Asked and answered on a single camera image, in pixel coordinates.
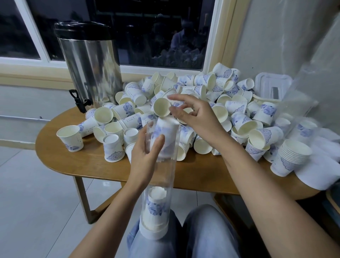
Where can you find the person's right hand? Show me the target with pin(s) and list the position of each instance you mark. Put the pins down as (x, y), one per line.
(204, 122)

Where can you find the person's left hand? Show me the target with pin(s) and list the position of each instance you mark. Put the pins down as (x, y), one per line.
(142, 165)

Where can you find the white framed window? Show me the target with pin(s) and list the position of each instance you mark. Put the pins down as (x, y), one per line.
(133, 32)

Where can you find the person's blue jeans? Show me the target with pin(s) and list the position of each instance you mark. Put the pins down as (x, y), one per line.
(210, 234)

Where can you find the nested stack of paper cups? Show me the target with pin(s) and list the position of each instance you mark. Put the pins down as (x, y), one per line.
(155, 210)
(289, 157)

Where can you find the single blue-printed paper cup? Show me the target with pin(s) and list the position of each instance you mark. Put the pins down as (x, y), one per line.
(167, 133)

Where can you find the dark wooden side counter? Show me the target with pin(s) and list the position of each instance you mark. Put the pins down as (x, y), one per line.
(333, 201)

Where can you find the stainless steel water dispenser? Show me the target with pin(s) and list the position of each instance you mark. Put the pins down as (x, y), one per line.
(91, 64)

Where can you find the pile of paper cups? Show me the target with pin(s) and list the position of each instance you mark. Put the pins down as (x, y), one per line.
(133, 98)

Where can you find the white plastic lid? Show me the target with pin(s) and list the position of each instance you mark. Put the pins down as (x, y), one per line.
(272, 85)

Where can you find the clear plastic bag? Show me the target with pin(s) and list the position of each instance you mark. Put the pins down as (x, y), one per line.
(318, 79)

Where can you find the person's right forearm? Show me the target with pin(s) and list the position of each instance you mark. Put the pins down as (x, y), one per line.
(271, 202)

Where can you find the clear plastic cup dispenser tube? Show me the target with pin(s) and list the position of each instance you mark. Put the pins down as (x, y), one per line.
(162, 170)

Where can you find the wooden table leg frame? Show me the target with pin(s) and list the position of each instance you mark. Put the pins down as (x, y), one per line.
(85, 198)

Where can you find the person's left forearm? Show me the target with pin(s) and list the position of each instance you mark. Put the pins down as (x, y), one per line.
(109, 226)

